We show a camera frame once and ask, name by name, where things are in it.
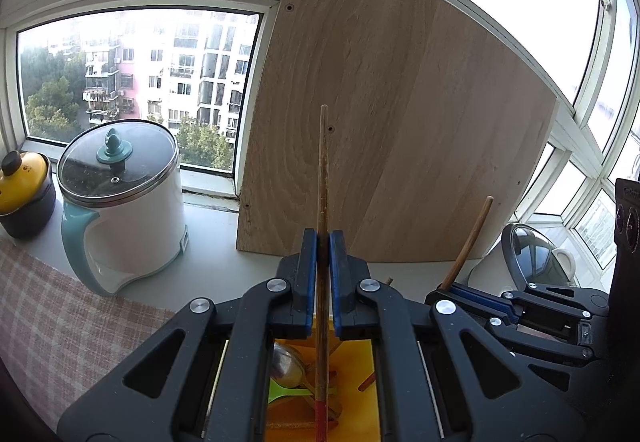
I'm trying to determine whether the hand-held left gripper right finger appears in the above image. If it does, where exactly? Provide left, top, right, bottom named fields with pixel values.
left=327, top=230, right=588, bottom=442

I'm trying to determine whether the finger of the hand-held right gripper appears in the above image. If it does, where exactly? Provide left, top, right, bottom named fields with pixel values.
left=450, top=284, right=608, bottom=319
left=425, top=289, right=596, bottom=365

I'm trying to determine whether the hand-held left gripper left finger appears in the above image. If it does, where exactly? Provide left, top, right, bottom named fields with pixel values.
left=57, top=229, right=321, bottom=442

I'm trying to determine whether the metal spoon with patterned handle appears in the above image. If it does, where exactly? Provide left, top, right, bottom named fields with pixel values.
left=271, top=342, right=313, bottom=390

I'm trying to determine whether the yellow plastic container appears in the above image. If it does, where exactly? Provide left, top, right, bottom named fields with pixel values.
left=264, top=314, right=385, bottom=442

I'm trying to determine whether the green plastic spoon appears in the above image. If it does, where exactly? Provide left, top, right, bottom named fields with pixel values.
left=269, top=377, right=316, bottom=405

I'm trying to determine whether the glass rice cooker lid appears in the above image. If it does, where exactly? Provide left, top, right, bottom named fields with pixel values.
left=500, top=222, right=583, bottom=295

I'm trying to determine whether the white and teal electric pot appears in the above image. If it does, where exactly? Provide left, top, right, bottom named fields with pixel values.
left=60, top=147, right=190, bottom=297

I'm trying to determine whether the light wooden board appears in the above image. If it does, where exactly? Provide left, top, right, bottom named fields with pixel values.
left=235, top=0, right=559, bottom=263

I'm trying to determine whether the glass lid with teal knob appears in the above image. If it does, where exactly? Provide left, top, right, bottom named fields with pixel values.
left=56, top=120, right=180, bottom=209

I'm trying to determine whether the pink plaid cloth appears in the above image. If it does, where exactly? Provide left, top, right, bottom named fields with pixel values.
left=0, top=237, right=176, bottom=433

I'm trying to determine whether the black cooking pot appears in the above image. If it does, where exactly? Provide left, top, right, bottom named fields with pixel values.
left=0, top=162, right=57, bottom=240

